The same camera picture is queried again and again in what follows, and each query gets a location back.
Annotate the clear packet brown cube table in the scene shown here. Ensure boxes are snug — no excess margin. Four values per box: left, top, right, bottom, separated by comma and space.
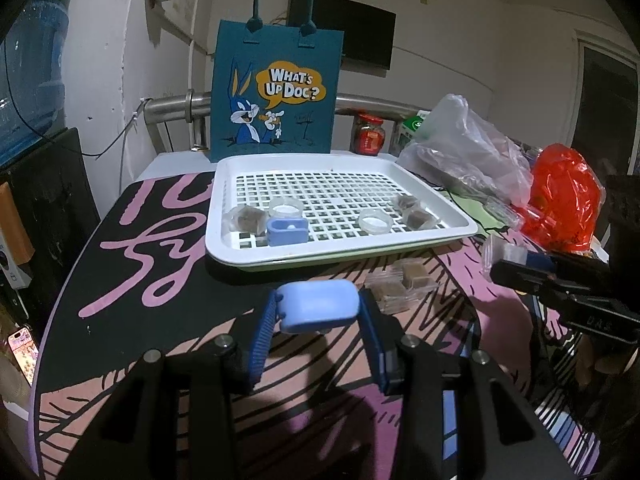
364, 271, 416, 314

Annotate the blue plastic case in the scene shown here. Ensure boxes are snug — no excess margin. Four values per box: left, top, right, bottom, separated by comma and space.
276, 280, 360, 334
266, 217, 309, 247

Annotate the clear packet with brown cube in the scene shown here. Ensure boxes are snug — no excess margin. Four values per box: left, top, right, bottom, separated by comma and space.
224, 205, 269, 236

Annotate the person's right hand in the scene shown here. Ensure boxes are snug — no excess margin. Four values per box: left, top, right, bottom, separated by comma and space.
575, 335, 639, 389

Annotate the clear box with blue label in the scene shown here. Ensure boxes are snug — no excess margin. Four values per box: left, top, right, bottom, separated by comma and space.
480, 234, 528, 282

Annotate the red plastic bag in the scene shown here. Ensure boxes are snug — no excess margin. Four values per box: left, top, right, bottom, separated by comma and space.
518, 143, 605, 254

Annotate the clear round lidded cup right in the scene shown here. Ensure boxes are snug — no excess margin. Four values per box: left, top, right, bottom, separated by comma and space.
358, 208, 394, 235

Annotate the clear round lidded cup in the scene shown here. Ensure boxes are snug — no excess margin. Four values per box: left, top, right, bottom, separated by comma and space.
269, 196, 304, 219
358, 208, 394, 235

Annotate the blue plastic case in tray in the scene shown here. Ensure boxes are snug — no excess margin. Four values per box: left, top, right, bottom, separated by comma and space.
266, 217, 309, 247

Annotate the clear packet brown cube tray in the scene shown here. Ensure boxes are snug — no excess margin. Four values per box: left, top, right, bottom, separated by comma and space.
392, 194, 422, 214

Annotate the white slotted plastic tray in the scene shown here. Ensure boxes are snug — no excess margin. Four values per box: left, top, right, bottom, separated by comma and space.
205, 153, 478, 270

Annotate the cartoon print bed sheet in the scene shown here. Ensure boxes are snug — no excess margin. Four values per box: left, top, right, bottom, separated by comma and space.
29, 171, 622, 480

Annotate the clear round lidded cup left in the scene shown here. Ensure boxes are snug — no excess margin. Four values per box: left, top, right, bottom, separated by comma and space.
269, 196, 304, 219

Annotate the clear grey plastic bag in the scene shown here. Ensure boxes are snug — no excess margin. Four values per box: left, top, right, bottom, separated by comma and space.
397, 93, 533, 207

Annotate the green white carton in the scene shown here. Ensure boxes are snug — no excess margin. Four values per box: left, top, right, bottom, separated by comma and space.
390, 110, 431, 156

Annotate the red lidded glass jar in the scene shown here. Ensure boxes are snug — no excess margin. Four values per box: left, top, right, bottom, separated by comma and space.
350, 113, 385, 156

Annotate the teal Bugs Bunny tote bag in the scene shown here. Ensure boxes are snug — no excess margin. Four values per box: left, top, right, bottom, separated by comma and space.
209, 0, 343, 162

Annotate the black water dispenser cabinet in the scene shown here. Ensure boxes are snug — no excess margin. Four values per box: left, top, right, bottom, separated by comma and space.
1, 128, 100, 330

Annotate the brown cardboard box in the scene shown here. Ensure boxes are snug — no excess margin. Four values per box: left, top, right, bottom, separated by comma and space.
0, 182, 35, 266

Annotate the blue water cooler bottle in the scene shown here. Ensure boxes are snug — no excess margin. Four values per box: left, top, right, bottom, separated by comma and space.
1, 0, 68, 165

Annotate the metal bed rail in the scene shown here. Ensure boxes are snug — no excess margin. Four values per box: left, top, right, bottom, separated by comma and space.
143, 89, 428, 152

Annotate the black wall television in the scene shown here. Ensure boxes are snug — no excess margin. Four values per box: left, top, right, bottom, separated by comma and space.
311, 0, 396, 70

